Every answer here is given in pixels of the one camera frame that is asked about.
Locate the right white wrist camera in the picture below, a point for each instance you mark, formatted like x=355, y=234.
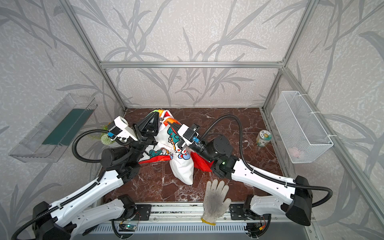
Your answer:
x=189, y=135

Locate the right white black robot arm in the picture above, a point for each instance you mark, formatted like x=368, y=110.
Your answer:
x=286, y=195

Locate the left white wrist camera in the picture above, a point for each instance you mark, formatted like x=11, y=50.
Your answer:
x=119, y=129

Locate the green circuit board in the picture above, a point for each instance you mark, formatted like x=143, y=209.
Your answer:
x=127, y=227

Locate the small green labelled jar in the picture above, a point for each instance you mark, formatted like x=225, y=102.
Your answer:
x=264, y=137

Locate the pink object in basket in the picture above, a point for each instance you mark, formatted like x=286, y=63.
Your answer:
x=295, y=153

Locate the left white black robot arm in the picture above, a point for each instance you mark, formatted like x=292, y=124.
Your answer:
x=69, y=216

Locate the potted artificial flower plant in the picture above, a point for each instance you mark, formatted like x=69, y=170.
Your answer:
x=102, y=137

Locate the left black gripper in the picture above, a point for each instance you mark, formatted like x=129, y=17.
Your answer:
x=143, y=138

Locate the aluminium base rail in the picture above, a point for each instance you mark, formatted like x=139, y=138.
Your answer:
x=161, y=213

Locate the white knit work glove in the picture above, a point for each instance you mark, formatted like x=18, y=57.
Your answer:
x=215, y=203

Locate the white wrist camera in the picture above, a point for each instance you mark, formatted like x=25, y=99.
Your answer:
x=189, y=135
x=119, y=129

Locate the white wire mesh basket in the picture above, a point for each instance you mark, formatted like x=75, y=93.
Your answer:
x=299, y=127

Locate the aluminium cage frame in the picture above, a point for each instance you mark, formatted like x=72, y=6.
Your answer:
x=361, y=181

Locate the rainbow striped child jacket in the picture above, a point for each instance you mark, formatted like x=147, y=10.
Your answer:
x=182, y=161

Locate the clear acrylic wall shelf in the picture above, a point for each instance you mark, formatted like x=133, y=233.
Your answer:
x=48, y=141

